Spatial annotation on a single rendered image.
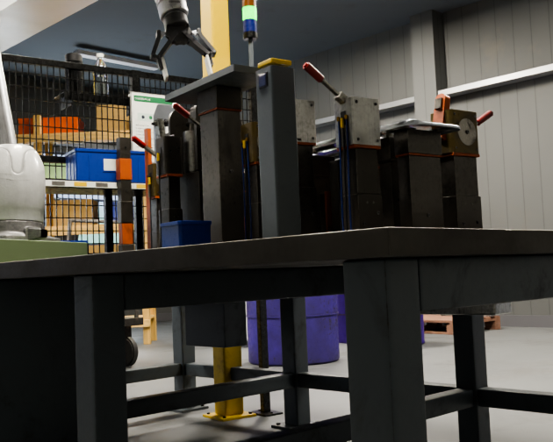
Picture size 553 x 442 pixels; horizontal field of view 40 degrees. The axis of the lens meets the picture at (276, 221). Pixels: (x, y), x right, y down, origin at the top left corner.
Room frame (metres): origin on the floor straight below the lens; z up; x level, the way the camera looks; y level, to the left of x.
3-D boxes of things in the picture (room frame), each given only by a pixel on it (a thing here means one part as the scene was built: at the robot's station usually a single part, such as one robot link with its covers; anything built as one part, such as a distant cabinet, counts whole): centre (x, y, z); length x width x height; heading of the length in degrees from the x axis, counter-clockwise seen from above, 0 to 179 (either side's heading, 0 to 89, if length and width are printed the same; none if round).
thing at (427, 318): (8.03, -1.59, 0.16); 1.13 x 0.78 x 0.32; 44
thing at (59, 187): (3.05, 0.69, 1.02); 0.90 x 0.22 x 0.03; 126
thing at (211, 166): (2.05, 0.14, 0.92); 0.10 x 0.08 x 0.45; 36
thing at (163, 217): (2.36, 0.34, 0.89); 0.09 x 0.08 x 0.38; 126
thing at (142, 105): (3.32, 0.52, 1.30); 0.23 x 0.02 x 0.31; 126
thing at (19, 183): (2.11, 0.72, 0.92); 0.18 x 0.16 x 0.22; 23
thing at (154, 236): (2.71, 0.42, 0.87); 0.10 x 0.07 x 0.35; 126
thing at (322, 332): (5.76, -0.09, 0.51); 0.70 x 0.68 x 1.03; 44
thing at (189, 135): (2.40, 0.23, 0.95); 0.18 x 0.13 x 0.49; 36
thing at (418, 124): (2.42, -0.01, 1.00); 1.38 x 0.22 x 0.02; 36
